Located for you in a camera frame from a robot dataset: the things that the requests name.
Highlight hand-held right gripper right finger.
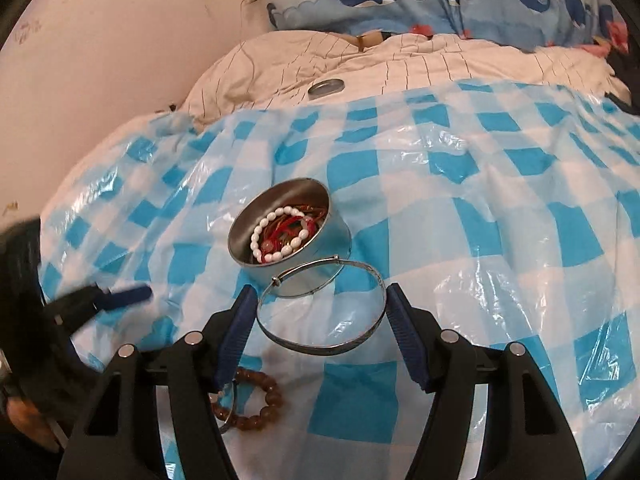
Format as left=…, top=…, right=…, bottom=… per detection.
left=385, top=282, right=588, bottom=480

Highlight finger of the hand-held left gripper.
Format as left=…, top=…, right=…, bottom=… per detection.
left=94, top=284, right=154, bottom=312

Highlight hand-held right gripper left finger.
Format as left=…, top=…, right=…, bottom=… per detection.
left=57, top=284, right=256, bottom=480

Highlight brown bead bracelet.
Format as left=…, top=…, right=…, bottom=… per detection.
left=210, top=366, right=285, bottom=432

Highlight wide silver bangle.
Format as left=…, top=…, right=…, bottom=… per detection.
left=256, top=255, right=388, bottom=357

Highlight white bead bracelet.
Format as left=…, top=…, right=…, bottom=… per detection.
left=249, top=206, right=307, bottom=265

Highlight round silver tin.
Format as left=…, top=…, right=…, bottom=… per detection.
left=227, top=178, right=352, bottom=297

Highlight red string bracelet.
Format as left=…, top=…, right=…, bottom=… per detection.
left=265, top=203, right=329, bottom=261

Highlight person's left forearm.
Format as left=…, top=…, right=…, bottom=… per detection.
left=0, top=399, right=63, bottom=456

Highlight thin silver bangle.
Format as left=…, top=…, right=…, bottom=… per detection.
left=216, top=381, right=240, bottom=435

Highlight blue white checkered plastic sheet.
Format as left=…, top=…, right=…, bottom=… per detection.
left=37, top=80, right=640, bottom=480

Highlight round silver tin lid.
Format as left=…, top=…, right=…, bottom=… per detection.
left=307, top=79, right=346, bottom=99

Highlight white striped blanket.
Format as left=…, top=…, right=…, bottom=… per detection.
left=177, top=30, right=621, bottom=131

